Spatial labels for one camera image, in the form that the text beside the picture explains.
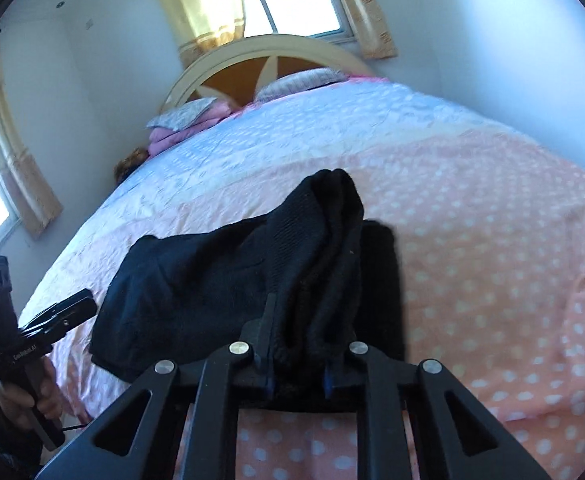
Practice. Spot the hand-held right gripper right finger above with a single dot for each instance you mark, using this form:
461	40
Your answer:
328	382

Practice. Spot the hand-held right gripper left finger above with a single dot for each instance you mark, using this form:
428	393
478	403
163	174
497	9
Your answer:
269	386

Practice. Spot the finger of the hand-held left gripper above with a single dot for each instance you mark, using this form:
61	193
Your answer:
72	306

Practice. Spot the black pants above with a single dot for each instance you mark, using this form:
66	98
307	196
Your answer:
197	280

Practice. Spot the person's left forearm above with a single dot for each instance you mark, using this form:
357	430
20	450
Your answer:
2	442

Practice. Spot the person's left hand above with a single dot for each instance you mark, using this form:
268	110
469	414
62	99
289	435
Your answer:
12	404

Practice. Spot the yellow patterned curtain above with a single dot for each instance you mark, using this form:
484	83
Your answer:
17	160
367	15
197	10

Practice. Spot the brown fuzzy object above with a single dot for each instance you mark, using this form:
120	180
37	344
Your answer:
130	165

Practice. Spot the pink folded blanket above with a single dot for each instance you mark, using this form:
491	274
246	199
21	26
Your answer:
172	138

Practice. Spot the grey patterned pillow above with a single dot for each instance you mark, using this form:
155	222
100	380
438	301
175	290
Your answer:
182	112

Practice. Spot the pink and blue dotted bedspread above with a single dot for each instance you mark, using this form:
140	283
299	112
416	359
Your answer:
472	210

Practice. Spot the cream and orange headboard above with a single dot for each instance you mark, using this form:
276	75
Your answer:
232	77

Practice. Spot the striped pillow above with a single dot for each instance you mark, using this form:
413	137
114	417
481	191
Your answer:
297	82

